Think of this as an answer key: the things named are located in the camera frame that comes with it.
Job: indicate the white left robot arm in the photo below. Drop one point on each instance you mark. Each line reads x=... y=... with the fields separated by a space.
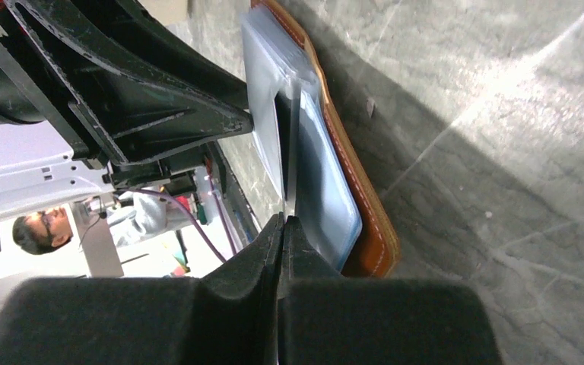
x=35 y=174

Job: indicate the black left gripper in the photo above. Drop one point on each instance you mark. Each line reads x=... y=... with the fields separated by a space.
x=128 y=96

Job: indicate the person with glasses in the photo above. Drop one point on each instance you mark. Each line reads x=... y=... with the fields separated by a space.
x=141 y=217

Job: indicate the light blue credit card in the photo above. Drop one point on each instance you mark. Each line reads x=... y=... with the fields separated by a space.
x=325 y=205

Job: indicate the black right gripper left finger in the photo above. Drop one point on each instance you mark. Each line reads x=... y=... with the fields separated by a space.
x=226 y=317

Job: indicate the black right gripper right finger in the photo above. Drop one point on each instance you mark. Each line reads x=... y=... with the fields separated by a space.
x=326 y=318

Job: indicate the brown leather card holder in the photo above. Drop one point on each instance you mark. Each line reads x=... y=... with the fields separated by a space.
x=377 y=250

